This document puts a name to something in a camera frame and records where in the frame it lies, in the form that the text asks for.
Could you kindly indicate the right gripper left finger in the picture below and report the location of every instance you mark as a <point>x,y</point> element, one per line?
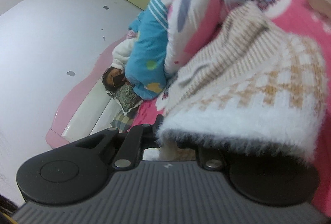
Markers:
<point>133,143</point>

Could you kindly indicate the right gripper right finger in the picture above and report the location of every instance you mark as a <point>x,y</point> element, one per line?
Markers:
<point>208,158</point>

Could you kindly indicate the beige checkered knit coat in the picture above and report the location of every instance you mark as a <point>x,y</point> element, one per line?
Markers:
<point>253,89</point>

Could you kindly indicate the plaid pillow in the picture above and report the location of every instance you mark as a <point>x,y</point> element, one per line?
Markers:
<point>123,122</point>

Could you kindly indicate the dark patterned pillow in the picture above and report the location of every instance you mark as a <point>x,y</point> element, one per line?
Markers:
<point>127,98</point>

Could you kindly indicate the pink white headboard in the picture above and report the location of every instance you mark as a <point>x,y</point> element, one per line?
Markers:
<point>82,107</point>

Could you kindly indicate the sleeping person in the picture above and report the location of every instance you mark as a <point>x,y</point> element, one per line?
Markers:
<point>113,79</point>

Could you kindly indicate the blue cartoon quilt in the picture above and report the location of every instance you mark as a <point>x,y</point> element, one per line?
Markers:
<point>145,67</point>

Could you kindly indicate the pink floral bed sheet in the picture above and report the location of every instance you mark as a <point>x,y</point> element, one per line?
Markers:
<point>296,17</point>

